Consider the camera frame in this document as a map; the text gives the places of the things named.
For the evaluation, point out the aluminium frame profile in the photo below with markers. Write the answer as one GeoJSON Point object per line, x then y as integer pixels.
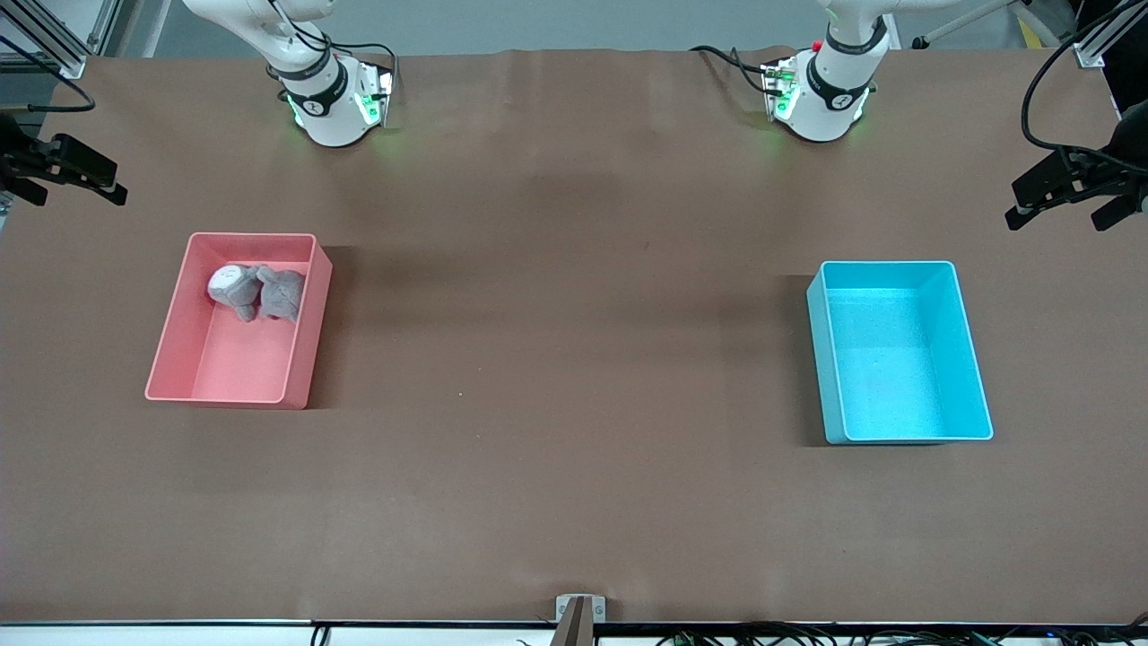
{"type": "Point", "coordinates": [1099, 45]}
{"type": "Point", "coordinates": [54, 40]}

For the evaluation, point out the brown camera post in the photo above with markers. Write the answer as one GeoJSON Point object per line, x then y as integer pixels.
{"type": "Point", "coordinates": [574, 624]}

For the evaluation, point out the brown table cover mat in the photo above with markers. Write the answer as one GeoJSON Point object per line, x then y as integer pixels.
{"type": "Point", "coordinates": [574, 502]}

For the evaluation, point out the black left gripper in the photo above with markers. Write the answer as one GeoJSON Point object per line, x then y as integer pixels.
{"type": "Point", "coordinates": [1100, 176]}

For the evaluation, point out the pink plastic box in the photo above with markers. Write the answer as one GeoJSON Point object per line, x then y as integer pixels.
{"type": "Point", "coordinates": [242, 377]}

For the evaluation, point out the grey metal bracket plate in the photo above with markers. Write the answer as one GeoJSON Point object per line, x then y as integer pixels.
{"type": "Point", "coordinates": [599, 607]}

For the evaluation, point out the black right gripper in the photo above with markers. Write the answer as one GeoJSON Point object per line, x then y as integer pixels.
{"type": "Point", "coordinates": [25, 161]}

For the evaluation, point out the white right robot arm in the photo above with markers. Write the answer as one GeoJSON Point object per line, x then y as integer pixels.
{"type": "Point", "coordinates": [332, 117]}

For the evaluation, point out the small grey plush toy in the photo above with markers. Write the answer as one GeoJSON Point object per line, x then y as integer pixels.
{"type": "Point", "coordinates": [282, 294]}

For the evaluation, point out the grey plush toy white belly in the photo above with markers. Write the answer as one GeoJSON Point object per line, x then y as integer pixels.
{"type": "Point", "coordinates": [231, 285]}

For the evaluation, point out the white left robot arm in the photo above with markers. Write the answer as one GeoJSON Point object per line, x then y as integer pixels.
{"type": "Point", "coordinates": [825, 108]}

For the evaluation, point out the blue plastic box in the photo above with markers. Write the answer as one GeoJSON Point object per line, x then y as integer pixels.
{"type": "Point", "coordinates": [897, 395]}

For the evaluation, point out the metal base connector bracket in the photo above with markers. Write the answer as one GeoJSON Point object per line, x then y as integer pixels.
{"type": "Point", "coordinates": [776, 90]}
{"type": "Point", "coordinates": [381, 94]}

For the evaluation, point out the grey stand leg black foot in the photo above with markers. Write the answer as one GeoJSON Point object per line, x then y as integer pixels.
{"type": "Point", "coordinates": [969, 20]}

